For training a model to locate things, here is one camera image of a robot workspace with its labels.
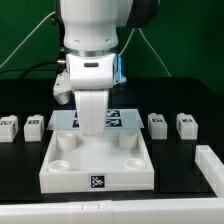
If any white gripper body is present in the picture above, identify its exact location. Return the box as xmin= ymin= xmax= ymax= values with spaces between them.
xmin=66 ymin=53 xmax=117 ymax=136

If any white square tabletop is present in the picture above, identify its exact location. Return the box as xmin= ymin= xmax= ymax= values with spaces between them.
xmin=39 ymin=129 xmax=154 ymax=193

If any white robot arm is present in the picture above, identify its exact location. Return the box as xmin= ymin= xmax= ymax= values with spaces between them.
xmin=53 ymin=0 xmax=160 ymax=135

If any white fiducial marker sheet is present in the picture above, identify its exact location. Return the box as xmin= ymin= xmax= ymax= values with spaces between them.
xmin=47 ymin=109 xmax=144 ymax=130

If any white L-shaped fence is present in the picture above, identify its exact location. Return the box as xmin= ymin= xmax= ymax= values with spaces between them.
xmin=0 ymin=145 xmax=224 ymax=224

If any black cable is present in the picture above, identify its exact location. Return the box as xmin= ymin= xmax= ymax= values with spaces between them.
xmin=0 ymin=59 xmax=68 ymax=80

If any white cable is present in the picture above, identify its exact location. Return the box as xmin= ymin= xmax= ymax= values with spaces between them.
xmin=0 ymin=11 xmax=57 ymax=69

